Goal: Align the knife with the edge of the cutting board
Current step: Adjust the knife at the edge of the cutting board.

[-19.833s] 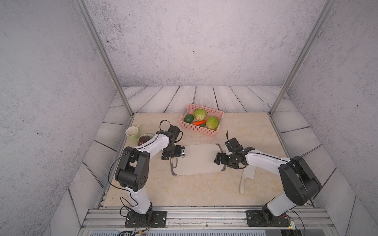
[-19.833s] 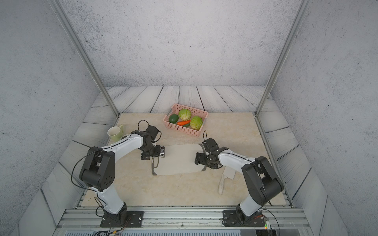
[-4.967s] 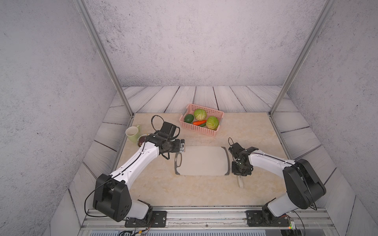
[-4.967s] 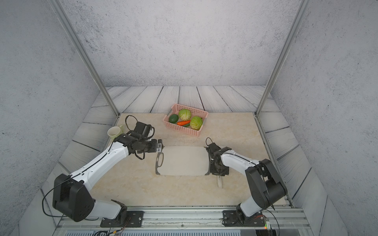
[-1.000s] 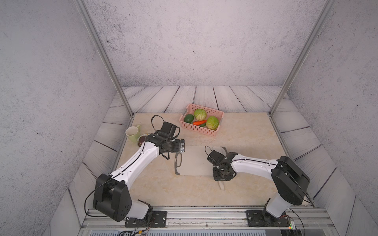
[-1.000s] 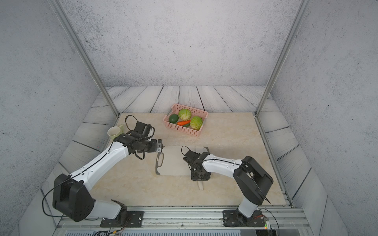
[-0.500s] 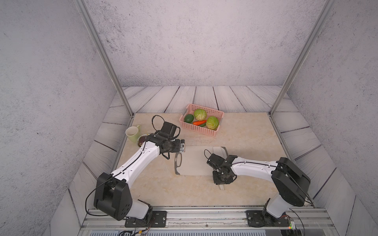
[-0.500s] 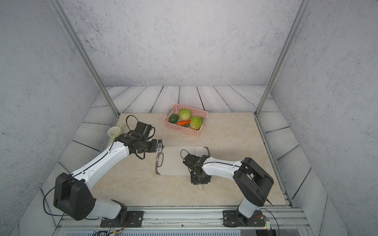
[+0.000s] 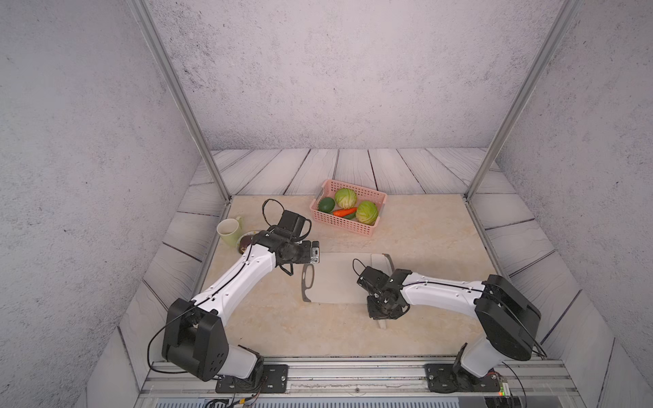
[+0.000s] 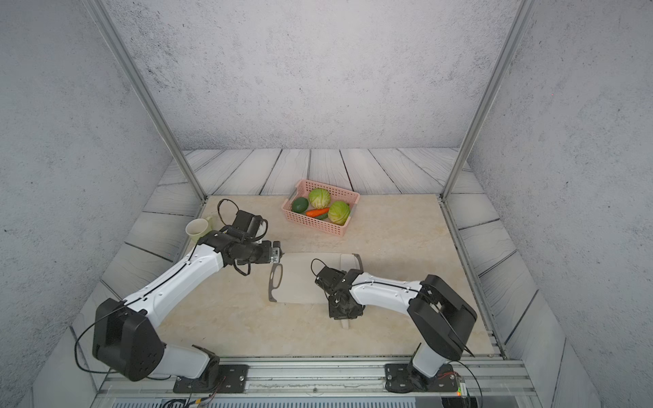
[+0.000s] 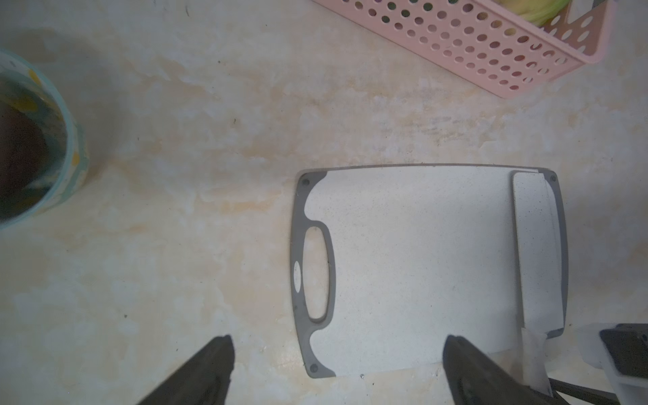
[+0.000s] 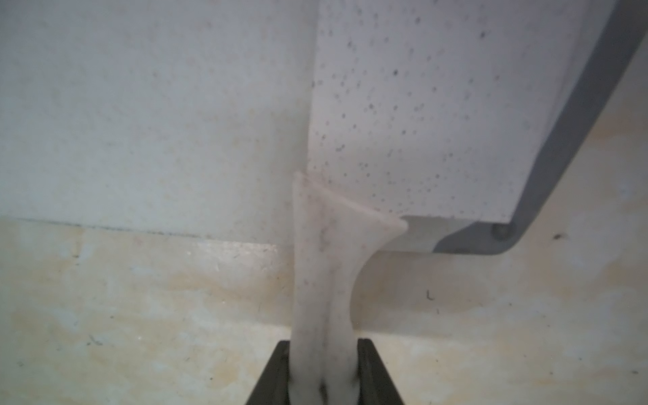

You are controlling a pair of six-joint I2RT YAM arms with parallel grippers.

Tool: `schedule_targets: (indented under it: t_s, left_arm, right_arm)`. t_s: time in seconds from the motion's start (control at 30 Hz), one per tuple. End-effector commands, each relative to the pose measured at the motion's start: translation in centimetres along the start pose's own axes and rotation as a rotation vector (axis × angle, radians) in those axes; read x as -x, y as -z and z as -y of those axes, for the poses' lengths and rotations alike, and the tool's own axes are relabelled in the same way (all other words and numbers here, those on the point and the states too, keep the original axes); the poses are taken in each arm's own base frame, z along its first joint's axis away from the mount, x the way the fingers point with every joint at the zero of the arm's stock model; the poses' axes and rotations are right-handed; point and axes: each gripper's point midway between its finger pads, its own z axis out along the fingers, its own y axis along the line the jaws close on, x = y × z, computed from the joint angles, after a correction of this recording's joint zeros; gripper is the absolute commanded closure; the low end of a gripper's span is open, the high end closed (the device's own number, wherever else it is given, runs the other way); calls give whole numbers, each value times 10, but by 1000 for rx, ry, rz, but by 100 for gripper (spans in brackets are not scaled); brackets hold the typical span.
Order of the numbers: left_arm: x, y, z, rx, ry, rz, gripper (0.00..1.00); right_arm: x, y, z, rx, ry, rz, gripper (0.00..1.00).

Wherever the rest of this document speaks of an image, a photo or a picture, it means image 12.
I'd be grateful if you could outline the white cutting board grey rim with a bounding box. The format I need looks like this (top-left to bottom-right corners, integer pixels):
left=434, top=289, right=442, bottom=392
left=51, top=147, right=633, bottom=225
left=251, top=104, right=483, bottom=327
left=1, top=1, right=647, bottom=246

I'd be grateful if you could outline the white plastic knife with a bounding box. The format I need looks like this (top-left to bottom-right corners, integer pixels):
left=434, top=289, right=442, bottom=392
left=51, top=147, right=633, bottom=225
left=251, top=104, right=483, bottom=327
left=288, top=1, right=646, bottom=404

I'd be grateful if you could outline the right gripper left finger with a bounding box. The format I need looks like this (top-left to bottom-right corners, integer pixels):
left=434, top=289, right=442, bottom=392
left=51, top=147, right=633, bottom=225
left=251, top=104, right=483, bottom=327
left=246, top=340, right=290, bottom=405

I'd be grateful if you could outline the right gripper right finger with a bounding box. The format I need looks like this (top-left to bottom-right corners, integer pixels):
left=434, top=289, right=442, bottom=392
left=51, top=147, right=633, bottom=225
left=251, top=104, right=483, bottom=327
left=358, top=339, right=404, bottom=405

